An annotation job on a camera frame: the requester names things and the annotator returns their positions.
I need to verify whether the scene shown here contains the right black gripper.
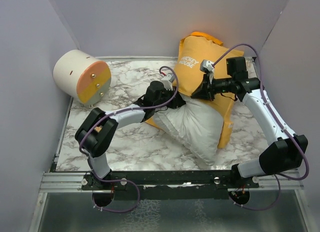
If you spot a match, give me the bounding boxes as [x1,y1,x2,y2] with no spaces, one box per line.
[190,74,234,103]

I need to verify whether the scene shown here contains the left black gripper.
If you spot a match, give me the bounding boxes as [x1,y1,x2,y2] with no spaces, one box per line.
[154,86,187,109]

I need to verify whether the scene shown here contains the white pillow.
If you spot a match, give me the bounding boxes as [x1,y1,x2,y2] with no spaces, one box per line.
[149,95,224,166]

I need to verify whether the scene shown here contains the orange Mickey Mouse pillowcase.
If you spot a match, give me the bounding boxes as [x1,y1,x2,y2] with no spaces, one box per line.
[147,31,234,149]

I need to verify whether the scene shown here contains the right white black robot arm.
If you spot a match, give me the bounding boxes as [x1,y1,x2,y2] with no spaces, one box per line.
[191,57,308,188]

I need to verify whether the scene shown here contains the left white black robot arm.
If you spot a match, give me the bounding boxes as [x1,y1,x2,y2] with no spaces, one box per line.
[74,81,185,190]

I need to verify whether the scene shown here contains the white cylinder with orange lid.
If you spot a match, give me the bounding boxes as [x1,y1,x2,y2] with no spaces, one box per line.
[53,49,112,106]

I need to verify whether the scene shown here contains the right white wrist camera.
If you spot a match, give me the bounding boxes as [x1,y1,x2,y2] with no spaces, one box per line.
[199,59,215,74]

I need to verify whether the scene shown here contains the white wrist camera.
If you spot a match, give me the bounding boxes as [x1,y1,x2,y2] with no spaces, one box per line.
[199,59,215,74]
[160,73,176,91]

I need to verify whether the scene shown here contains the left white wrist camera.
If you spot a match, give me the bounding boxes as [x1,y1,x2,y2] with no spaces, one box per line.
[160,73,176,91]

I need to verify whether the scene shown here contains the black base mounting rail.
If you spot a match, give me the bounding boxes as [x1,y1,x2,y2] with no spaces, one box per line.
[81,170,259,201]

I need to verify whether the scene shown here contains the aluminium frame rail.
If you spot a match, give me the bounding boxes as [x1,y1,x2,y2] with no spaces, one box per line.
[38,164,305,194]

